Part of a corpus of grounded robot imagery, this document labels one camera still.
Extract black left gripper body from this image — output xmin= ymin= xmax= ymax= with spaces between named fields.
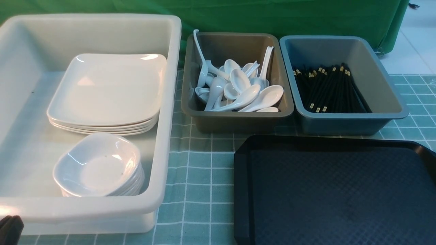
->
xmin=0 ymin=215 xmax=24 ymax=245

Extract bottom white square plate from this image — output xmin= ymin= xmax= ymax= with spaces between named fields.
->
xmin=50 ymin=121 xmax=158 ymax=135

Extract stacked small white bowls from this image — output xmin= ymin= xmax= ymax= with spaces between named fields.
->
xmin=52 ymin=162 xmax=145 ymax=197

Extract large white plastic tub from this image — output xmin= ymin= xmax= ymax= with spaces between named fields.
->
xmin=1 ymin=14 xmax=181 ymax=236

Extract upright white soup spoon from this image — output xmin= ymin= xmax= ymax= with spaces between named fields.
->
xmin=193 ymin=29 xmax=208 ymax=88

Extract white soup spoon pile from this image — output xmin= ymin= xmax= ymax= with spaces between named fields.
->
xmin=194 ymin=60 xmax=279 ymax=113

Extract black plastic serving tray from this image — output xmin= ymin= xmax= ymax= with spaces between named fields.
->
xmin=234 ymin=135 xmax=436 ymax=245

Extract brown plastic spoon bin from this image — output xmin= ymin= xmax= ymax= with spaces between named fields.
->
xmin=181 ymin=32 xmax=294 ymax=134

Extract leaning white soup spoon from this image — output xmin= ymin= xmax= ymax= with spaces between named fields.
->
xmin=259 ymin=46 xmax=274 ymax=80

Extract bundle of black chopsticks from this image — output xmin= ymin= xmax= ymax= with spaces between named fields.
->
xmin=293 ymin=63 xmax=372 ymax=114

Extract blue-grey plastic chopstick bin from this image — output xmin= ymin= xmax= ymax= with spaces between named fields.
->
xmin=279 ymin=35 xmax=409 ymax=135

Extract green backdrop cloth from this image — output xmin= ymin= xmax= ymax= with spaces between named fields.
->
xmin=0 ymin=0 xmax=408 ymax=65

